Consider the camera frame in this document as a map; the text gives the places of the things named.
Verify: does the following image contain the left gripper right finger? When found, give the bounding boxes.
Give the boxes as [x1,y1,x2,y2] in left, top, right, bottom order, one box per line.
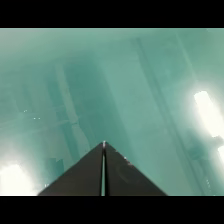
[104,141,168,197]

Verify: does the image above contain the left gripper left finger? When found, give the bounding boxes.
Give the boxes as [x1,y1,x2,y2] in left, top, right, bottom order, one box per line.
[37,142,104,197]

